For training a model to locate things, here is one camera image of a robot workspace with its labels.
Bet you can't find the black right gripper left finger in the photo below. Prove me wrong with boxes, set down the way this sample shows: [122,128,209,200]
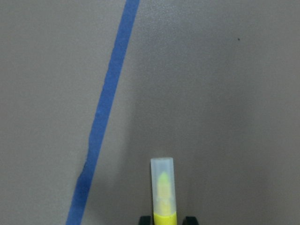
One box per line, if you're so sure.
[139,216,153,225]

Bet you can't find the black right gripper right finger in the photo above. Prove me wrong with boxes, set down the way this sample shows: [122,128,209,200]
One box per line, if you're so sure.
[182,216,198,225]

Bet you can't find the orange highlighter pen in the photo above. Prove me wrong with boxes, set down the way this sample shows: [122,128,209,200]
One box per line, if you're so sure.
[150,157,177,225]

